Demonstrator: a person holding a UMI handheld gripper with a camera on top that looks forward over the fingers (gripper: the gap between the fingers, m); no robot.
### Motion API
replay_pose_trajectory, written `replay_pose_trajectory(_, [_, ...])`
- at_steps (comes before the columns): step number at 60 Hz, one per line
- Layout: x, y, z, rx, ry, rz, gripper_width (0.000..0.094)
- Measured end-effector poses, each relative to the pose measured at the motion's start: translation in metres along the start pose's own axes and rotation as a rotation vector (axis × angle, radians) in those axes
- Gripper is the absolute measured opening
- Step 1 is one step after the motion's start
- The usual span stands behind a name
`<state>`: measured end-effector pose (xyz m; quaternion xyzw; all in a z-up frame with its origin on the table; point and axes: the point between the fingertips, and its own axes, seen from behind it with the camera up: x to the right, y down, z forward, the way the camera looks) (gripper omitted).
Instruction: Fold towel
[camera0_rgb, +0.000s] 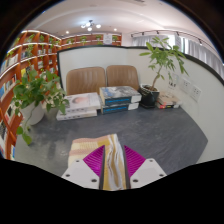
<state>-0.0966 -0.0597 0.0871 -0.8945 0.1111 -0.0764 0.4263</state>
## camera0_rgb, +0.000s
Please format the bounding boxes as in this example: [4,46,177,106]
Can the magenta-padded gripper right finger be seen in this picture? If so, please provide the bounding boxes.
[121,144,167,190]

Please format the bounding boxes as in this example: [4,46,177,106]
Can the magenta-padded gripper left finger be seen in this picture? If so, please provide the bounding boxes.
[61,144,106,190]

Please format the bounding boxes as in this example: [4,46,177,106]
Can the cream and yellow towel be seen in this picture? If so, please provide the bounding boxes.
[68,133,129,192]

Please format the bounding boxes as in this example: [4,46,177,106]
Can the flat white book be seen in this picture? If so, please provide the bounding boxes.
[55,108,99,122]

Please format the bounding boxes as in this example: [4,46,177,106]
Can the thin book with blue spine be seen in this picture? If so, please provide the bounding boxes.
[100,102,140,115]

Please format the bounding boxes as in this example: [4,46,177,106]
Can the white book with portrait cover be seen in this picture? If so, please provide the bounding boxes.
[62,92,102,114]

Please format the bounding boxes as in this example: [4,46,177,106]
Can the small stack of books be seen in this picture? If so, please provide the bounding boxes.
[154,93,182,110]

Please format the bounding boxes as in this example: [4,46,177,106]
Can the tall plant in black pot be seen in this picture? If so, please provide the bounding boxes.
[138,36,189,108]

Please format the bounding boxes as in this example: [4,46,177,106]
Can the leafy plant in white pot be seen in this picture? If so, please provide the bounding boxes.
[11,68,69,146]

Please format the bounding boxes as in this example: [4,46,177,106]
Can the thick book with blue spine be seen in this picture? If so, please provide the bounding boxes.
[99,85,143,107]

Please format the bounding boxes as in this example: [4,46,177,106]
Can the tan padded chair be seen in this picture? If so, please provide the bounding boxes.
[65,66,107,96]
[105,64,140,92]

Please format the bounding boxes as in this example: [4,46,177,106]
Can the orange bookshelf unit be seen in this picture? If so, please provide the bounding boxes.
[0,29,63,159]

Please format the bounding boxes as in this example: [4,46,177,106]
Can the white sheer curtain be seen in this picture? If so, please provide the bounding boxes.
[131,34,224,79]

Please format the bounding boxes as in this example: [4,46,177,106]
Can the white framed sign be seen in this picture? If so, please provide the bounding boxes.
[103,34,113,45]

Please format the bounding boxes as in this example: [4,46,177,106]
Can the ceiling lamp with round bulbs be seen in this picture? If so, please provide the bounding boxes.
[80,19,102,33]

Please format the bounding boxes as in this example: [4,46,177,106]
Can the white wall outlet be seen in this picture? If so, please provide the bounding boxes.
[179,77,193,94]
[189,84,203,103]

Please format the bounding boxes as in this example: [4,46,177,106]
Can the orange wall shelf with plants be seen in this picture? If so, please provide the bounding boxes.
[60,32,123,47]

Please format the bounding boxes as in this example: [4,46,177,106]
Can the black track light rail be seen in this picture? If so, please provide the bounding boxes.
[130,29,204,45]

